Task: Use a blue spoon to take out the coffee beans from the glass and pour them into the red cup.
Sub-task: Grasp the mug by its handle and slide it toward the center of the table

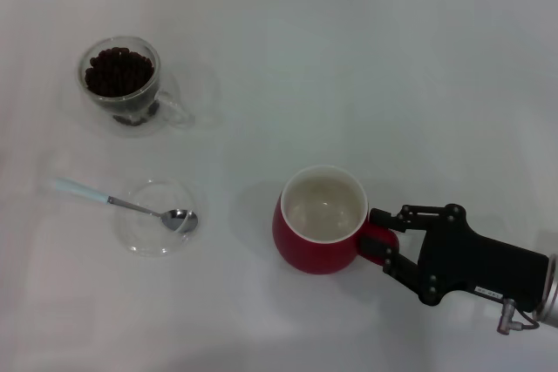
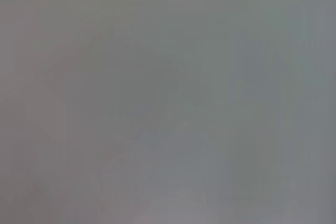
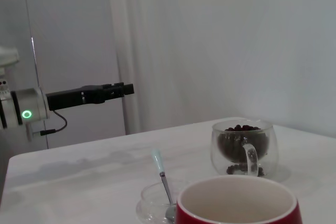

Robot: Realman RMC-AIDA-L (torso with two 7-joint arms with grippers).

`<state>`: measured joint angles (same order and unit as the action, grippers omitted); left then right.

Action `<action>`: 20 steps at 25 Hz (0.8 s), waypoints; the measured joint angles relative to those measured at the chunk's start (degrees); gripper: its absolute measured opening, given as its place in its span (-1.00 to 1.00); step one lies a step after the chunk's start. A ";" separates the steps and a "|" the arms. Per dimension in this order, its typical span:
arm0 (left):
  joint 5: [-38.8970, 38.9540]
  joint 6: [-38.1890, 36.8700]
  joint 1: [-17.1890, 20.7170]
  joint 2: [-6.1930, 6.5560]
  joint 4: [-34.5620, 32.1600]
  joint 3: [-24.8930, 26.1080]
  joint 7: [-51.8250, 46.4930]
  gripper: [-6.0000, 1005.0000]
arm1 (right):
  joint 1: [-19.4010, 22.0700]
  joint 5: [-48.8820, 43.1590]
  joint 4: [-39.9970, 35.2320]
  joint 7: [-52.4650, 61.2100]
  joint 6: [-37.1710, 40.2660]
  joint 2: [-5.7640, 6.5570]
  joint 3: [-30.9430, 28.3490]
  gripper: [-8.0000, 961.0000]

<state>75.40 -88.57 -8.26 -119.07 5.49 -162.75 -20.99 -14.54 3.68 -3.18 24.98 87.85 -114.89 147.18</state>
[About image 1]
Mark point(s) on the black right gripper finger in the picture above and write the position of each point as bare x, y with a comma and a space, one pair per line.
414, 217
401, 269

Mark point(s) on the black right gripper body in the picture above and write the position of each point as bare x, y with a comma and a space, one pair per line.
475, 263

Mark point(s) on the red ceramic mug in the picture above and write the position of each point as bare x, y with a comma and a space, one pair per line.
305, 254

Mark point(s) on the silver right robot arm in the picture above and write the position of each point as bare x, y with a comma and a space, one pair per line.
551, 302

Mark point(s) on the double-walled glass cup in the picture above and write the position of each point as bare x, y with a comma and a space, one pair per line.
131, 111

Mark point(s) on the coffee bean pile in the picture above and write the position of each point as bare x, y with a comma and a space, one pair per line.
117, 71

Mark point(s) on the clear glass saucer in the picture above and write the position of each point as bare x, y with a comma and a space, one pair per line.
148, 242

